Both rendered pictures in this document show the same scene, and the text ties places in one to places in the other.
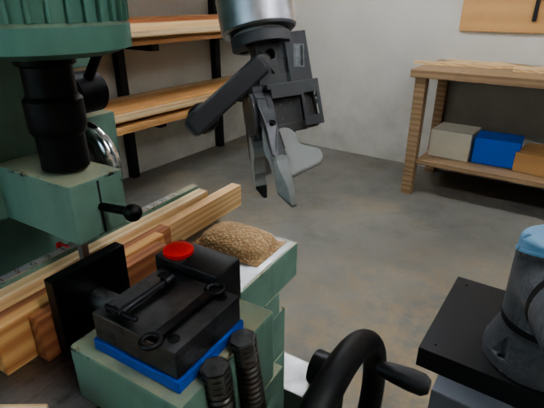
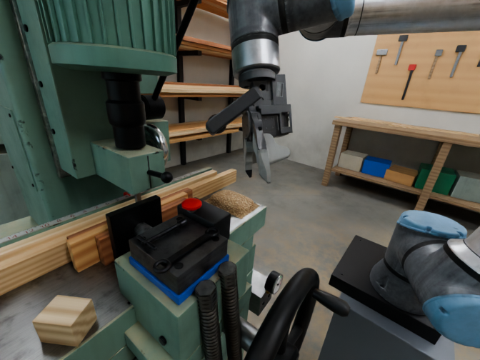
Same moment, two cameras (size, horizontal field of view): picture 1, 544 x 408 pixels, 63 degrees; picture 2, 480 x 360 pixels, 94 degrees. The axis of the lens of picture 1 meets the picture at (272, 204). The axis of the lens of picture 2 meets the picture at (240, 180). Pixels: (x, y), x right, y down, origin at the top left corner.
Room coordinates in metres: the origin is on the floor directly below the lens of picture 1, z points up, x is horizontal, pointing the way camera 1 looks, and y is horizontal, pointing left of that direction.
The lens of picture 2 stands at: (0.09, 0.00, 1.19)
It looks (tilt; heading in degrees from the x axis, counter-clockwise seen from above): 23 degrees down; 3
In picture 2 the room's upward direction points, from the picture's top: 4 degrees clockwise
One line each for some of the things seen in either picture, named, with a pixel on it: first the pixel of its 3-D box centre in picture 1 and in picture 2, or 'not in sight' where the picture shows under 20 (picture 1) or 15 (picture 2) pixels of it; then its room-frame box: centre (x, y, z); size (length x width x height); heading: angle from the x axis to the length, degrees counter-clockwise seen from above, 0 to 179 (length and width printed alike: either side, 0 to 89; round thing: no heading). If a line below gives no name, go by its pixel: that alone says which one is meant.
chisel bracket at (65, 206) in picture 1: (64, 198); (129, 166); (0.49, 0.25, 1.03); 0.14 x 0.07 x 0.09; 59
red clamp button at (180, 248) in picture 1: (178, 250); (191, 203); (0.38, 0.09, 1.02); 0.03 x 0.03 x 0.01
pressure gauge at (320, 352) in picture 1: (319, 371); (272, 283); (0.59, -0.08, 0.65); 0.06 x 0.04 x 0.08; 149
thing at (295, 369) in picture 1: (284, 384); (251, 288); (0.63, -0.02, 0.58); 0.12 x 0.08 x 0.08; 59
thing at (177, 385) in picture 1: (180, 300); (188, 237); (0.34, 0.09, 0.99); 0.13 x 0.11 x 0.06; 149
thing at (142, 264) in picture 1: (109, 294); (149, 226); (0.44, 0.19, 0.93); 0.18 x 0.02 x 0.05; 149
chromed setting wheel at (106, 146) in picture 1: (90, 160); (151, 147); (0.65, 0.28, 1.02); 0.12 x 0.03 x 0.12; 59
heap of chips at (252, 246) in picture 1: (237, 235); (231, 198); (0.60, 0.05, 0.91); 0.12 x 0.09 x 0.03; 59
